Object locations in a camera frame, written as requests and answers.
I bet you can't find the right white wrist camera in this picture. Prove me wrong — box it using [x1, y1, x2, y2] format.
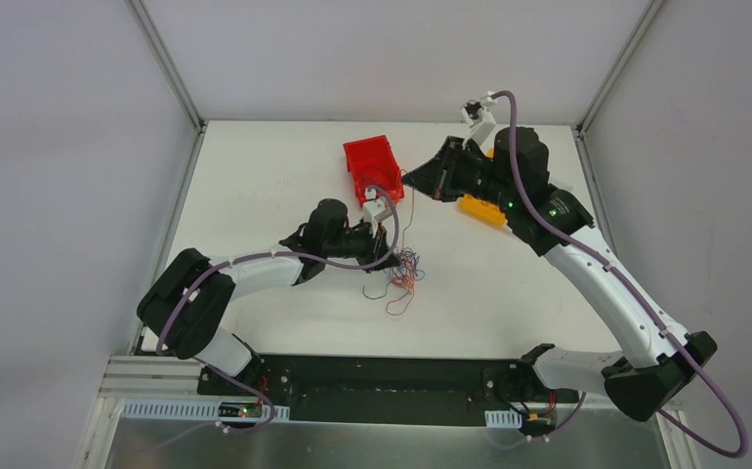
[461, 92, 497, 149]

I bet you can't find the orange purple wire bundle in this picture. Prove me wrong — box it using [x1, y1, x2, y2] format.
[361, 188, 427, 318]

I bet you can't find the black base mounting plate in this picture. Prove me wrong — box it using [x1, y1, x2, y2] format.
[195, 353, 578, 429]

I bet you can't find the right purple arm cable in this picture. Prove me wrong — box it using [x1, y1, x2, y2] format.
[490, 90, 750, 459]

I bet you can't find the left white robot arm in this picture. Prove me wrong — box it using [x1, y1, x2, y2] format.
[136, 196, 399, 396]

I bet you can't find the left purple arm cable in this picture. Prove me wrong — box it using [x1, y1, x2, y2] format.
[154, 186, 401, 358]

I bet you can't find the yellow plastic bin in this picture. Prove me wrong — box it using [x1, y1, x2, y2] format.
[458, 147, 508, 228]

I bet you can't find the red plastic bin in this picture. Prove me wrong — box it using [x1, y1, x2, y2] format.
[343, 135, 404, 206]

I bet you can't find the left white cable duct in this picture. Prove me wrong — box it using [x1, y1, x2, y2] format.
[121, 398, 272, 423]

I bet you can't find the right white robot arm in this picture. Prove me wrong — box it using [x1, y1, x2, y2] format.
[401, 127, 717, 421]

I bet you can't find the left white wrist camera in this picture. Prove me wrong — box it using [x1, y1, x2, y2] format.
[361, 186, 393, 229]

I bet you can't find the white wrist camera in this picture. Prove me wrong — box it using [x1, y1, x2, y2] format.
[361, 186, 393, 229]
[461, 92, 497, 149]

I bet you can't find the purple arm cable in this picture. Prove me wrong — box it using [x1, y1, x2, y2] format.
[490, 90, 750, 459]
[154, 186, 401, 358]

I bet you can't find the right white cable duct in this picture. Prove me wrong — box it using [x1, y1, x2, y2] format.
[484, 409, 522, 429]

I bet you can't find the white cable duct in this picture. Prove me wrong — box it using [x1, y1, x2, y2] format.
[484, 409, 522, 429]
[121, 398, 272, 423]

